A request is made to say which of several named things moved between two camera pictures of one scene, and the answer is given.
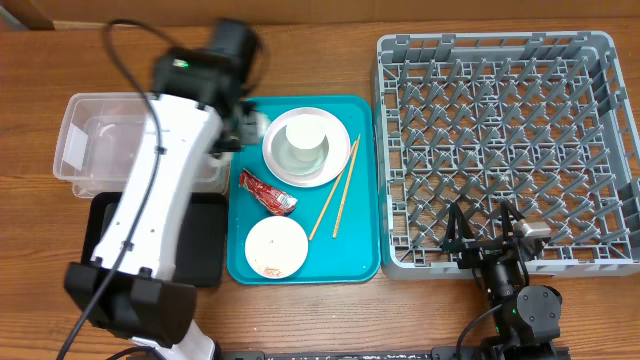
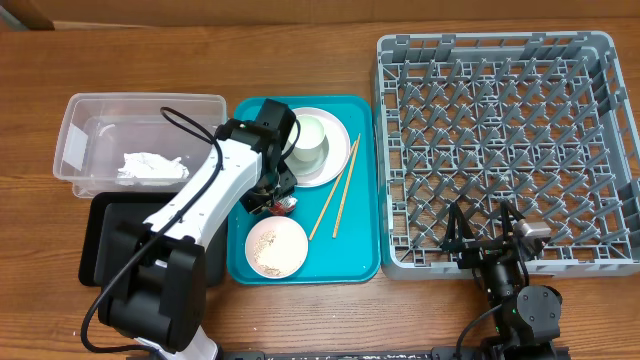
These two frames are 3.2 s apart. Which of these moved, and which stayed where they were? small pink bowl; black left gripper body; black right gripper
Moved: black left gripper body
Stayed: small pink bowl; black right gripper
